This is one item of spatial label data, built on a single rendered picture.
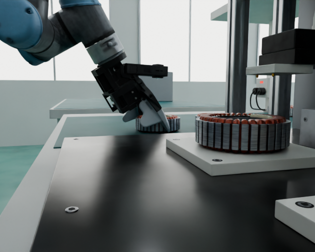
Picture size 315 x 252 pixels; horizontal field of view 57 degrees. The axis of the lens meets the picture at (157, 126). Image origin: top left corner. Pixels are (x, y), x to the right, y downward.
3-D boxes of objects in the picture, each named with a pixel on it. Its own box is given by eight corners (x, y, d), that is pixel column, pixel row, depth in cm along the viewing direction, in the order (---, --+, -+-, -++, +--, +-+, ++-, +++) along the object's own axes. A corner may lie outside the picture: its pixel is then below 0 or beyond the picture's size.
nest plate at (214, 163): (211, 176, 27) (211, 163, 27) (165, 146, 42) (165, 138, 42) (339, 165, 31) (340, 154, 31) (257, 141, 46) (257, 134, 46)
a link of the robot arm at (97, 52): (109, 35, 69) (121, 29, 62) (118, 53, 70) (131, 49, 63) (82, 50, 66) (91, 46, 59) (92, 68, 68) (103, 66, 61)
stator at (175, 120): (147, 134, 66) (147, 118, 65) (128, 129, 76) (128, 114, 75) (188, 131, 71) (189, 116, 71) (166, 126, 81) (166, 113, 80)
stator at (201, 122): (224, 158, 29) (225, 121, 29) (181, 140, 40) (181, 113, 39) (311, 151, 33) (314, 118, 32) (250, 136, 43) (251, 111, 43)
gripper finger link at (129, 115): (124, 129, 79) (115, 105, 72) (141, 117, 81) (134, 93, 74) (130, 135, 77) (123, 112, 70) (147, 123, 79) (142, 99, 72)
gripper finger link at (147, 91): (154, 117, 68) (131, 90, 69) (159, 113, 69) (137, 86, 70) (157, 109, 64) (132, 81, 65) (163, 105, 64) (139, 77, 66)
